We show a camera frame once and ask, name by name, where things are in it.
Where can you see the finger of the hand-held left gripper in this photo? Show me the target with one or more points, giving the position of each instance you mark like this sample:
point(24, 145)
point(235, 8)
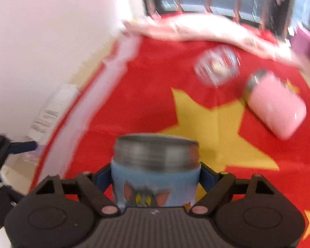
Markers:
point(23, 146)

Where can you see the pink blanket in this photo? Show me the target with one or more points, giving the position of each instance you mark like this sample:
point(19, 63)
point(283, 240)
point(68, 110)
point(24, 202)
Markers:
point(196, 28)

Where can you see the blue cartoon print cup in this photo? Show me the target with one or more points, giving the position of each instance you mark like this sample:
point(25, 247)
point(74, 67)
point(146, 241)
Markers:
point(155, 175)

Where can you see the pink cup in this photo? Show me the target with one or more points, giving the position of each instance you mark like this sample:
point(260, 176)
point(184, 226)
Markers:
point(276, 106)

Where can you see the red flag cloth yellow stars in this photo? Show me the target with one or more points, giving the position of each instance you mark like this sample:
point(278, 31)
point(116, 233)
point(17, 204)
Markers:
point(149, 82)

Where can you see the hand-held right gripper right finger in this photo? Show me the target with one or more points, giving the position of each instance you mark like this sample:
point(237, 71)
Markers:
point(207, 178)

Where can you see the purple box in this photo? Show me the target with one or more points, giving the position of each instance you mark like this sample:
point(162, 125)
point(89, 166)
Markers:
point(306, 46)

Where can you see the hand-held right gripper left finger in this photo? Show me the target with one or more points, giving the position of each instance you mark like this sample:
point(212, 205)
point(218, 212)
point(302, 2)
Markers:
point(105, 179)

